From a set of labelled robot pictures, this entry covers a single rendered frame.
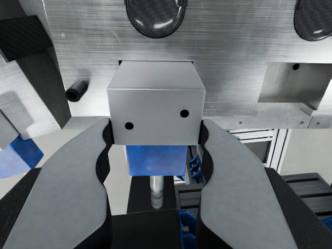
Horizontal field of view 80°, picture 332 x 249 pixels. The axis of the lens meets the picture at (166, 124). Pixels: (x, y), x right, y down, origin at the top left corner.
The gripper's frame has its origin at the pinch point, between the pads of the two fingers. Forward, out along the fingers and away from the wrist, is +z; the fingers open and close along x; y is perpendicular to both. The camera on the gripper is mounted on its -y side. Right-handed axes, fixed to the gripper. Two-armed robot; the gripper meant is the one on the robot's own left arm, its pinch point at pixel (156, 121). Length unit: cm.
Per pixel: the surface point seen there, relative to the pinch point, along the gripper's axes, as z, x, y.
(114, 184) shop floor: 92, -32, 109
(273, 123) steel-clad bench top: 13.4, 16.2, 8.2
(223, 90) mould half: 4.3, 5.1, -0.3
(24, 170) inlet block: 6.1, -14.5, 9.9
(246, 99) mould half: 4.3, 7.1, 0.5
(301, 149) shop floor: 94, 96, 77
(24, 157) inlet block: 6.4, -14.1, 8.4
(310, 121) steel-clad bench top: 13.5, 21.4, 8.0
